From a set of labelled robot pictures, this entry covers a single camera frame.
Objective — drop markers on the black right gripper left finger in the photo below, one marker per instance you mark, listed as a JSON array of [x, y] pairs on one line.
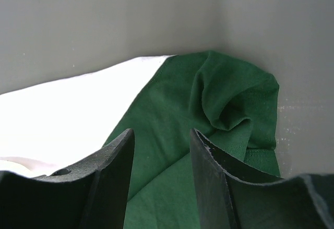
[[91, 193]]

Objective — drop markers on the white and green t shirt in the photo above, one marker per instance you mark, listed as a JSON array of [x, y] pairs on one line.
[[232, 102]]

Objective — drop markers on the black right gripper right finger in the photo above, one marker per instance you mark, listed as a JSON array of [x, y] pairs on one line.
[[232, 194]]

